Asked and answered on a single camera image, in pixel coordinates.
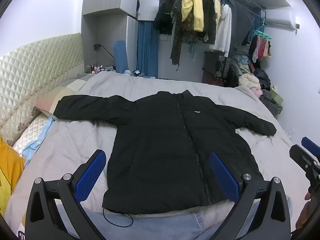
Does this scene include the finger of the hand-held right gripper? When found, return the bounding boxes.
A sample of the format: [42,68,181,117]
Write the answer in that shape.
[301,137,320,157]
[289,144,312,173]

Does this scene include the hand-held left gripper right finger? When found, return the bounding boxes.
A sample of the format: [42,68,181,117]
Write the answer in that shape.
[209,151,292,240]

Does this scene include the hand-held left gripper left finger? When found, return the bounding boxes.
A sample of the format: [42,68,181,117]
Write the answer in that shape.
[25,149,107,240]

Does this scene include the black padded jacket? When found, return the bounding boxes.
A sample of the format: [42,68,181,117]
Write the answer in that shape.
[53,90,277,228]

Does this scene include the pile of mixed clothes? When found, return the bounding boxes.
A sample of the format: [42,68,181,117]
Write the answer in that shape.
[230,54,285,116]

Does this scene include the person's right hand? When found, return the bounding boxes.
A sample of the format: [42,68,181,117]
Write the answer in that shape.
[295,191,313,231]

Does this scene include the grey duvet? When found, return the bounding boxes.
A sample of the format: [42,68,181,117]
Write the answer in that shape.
[5,71,298,230]

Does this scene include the green box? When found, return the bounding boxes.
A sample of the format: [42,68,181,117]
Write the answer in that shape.
[270,86,285,105]

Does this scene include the light blue cloth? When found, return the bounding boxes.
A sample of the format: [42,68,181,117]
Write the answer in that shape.
[22,119,55,161]

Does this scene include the cream quilted cushion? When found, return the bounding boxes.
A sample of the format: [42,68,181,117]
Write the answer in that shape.
[11,115,54,158]

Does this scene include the person's blue jeans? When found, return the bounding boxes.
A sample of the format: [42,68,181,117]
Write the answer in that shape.
[56,201,293,240]

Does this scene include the yellow cloth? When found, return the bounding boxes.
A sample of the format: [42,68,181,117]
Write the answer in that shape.
[0,135,25,217]

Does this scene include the cream fleece garment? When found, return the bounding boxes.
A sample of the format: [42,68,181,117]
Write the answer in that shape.
[239,74,260,88]

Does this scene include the beige and pink pillow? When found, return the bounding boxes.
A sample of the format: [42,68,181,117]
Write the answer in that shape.
[34,77,87,118]

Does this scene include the row of cosmetic bottles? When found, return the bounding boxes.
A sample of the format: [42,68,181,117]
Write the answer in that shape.
[86,62,115,74]

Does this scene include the dark storage cabinet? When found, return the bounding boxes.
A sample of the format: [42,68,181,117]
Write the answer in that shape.
[202,51,232,85]

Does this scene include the green clip hanger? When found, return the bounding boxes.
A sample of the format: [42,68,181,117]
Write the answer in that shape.
[254,17,272,40]

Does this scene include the blue rolled mat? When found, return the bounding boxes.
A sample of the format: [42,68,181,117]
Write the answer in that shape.
[114,40,130,73]

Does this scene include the cream quilted headboard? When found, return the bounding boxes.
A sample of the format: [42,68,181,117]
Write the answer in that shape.
[0,32,85,145]

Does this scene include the white air conditioner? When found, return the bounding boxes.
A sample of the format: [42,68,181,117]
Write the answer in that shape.
[265,10,300,32]

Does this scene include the blue curtain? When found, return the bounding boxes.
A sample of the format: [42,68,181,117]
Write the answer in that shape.
[137,20,160,78]

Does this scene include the dark grey hanging coat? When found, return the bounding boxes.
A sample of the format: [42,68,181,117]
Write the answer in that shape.
[229,0,258,49]

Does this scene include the white hanging hoodie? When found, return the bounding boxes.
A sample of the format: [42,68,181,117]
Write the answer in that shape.
[214,4,232,57]

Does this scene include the grey wardrobe cabinet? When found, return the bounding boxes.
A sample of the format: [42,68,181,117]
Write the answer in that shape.
[81,0,163,77]

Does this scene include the black hanging top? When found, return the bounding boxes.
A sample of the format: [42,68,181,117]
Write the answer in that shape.
[201,0,217,44]

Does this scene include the black hanging coat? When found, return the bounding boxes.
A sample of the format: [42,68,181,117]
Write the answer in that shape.
[153,0,184,34]

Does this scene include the yellow hanging jacket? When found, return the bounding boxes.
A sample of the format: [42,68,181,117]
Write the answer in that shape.
[181,0,204,32]

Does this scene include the black wall charger with cable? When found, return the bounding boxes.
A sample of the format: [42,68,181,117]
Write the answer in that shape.
[94,44,115,58]

